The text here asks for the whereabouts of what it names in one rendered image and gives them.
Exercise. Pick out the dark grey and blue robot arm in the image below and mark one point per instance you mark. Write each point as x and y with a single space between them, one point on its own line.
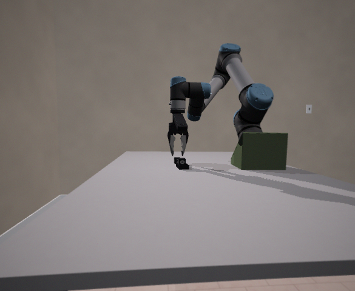
256 98

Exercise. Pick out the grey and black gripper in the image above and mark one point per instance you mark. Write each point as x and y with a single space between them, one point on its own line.
173 130

